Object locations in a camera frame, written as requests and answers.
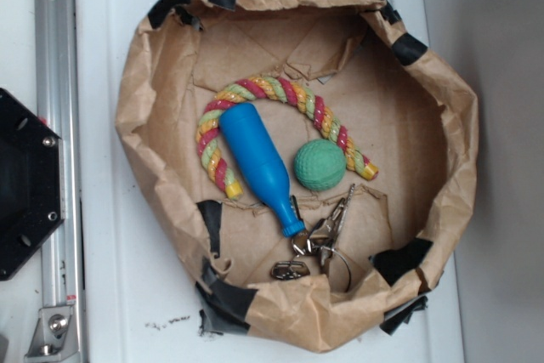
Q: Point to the blue plastic bottle toy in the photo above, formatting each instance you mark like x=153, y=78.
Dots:
x=260, y=163

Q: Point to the green dimpled rubber ball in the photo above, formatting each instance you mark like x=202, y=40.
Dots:
x=319, y=165

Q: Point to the silver key bunch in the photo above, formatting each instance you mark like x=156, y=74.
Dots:
x=320, y=242

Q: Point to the multicolored twisted rope toy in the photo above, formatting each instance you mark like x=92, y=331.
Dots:
x=276, y=89

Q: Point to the white plastic tray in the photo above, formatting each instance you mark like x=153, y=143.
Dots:
x=141, y=305

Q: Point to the aluminium extrusion rail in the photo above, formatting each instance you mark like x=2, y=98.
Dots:
x=62, y=252

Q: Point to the black hexagonal mount plate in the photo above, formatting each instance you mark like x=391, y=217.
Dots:
x=30, y=184

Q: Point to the brown paper bag bin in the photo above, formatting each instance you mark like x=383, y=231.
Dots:
x=405, y=108

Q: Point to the grey metal corner bracket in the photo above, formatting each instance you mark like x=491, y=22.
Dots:
x=55, y=336

